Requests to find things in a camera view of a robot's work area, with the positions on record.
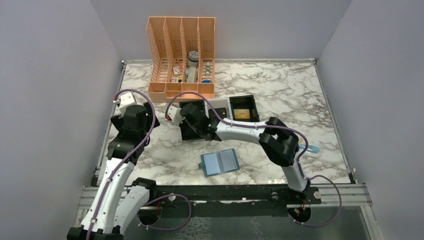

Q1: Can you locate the right black tray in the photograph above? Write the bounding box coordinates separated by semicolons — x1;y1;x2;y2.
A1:
229;95;260;123

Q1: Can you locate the small green white bottle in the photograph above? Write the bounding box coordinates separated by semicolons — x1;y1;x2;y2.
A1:
205;62;211;76

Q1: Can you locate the white middle tray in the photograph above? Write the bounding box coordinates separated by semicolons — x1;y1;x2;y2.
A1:
204;97;234;122

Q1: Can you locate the gold credit card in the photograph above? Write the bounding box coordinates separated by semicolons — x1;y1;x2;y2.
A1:
233;109;251;119

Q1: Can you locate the orange plastic file organizer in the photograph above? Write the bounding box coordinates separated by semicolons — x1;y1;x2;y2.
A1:
146;16;216;103

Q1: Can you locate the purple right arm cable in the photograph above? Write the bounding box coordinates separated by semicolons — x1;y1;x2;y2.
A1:
164;91;343;229

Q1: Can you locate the black tray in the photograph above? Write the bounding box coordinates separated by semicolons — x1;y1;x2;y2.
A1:
229;95;260;123
179;100;209;141

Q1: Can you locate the blue leather card holder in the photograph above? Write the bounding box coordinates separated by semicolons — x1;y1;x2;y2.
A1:
198;148;240;177

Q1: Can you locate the black mounting base rail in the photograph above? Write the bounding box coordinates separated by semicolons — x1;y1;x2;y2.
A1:
152;184;322;206

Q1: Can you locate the left black tray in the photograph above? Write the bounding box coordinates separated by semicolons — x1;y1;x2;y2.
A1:
179;100;209;141

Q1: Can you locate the black credit card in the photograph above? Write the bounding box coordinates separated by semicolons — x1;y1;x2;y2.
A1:
214;107;227;119

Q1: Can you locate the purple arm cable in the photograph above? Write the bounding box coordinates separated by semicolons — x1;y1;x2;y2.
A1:
164;91;343;229
85;88;192;240

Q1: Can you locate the small orange white box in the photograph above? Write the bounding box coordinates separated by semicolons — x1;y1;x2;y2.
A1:
172;66;183;77

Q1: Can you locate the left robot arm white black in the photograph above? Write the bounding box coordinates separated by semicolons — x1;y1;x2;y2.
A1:
66;90;160;240

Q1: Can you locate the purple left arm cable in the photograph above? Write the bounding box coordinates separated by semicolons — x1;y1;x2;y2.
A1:
85;88;192;240

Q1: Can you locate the grey round-headed bottle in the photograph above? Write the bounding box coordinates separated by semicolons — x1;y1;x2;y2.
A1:
186;50;199;83

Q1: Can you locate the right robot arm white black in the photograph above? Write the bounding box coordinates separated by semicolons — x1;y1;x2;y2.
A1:
165;103;311;204

